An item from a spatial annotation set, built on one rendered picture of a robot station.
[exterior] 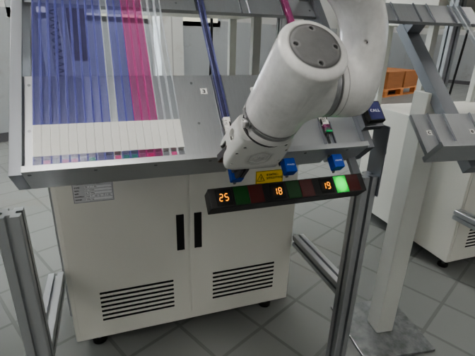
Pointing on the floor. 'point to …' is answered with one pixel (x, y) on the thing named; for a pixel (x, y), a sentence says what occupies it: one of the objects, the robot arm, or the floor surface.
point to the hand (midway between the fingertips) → (239, 167)
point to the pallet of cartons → (399, 81)
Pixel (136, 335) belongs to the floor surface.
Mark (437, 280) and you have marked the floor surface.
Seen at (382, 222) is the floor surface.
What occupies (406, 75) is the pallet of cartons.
